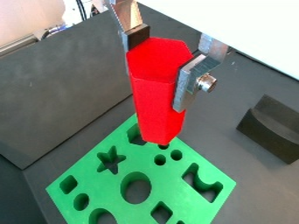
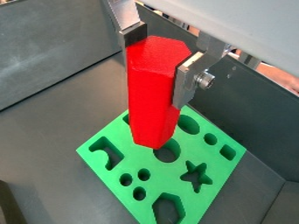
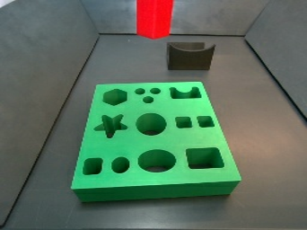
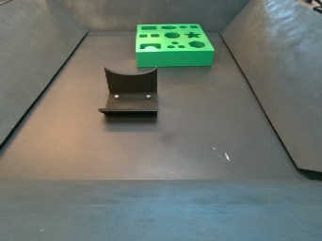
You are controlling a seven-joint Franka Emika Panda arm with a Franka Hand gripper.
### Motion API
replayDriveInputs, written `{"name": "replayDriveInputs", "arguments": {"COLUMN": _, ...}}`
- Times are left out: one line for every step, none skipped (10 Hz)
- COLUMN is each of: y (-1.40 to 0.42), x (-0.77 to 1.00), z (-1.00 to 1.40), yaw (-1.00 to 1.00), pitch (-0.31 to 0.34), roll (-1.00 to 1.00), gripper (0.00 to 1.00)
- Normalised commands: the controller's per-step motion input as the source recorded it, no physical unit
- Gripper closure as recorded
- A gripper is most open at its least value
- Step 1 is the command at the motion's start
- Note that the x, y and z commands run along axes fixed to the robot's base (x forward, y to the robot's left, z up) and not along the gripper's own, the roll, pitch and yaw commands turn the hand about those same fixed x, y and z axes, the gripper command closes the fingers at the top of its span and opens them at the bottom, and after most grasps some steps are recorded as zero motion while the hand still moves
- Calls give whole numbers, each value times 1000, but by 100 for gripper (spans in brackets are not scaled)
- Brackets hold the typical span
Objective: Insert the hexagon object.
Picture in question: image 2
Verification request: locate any red hexagonal prism block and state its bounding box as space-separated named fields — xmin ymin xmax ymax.
xmin=125 ymin=36 xmax=192 ymax=149

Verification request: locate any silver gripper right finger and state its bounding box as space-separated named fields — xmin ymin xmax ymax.
xmin=172 ymin=31 xmax=231 ymax=109

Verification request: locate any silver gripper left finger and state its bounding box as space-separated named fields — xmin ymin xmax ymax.
xmin=107 ymin=0 xmax=147 ymax=51

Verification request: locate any green shape sorter board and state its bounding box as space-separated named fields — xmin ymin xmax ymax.
xmin=77 ymin=106 xmax=245 ymax=224

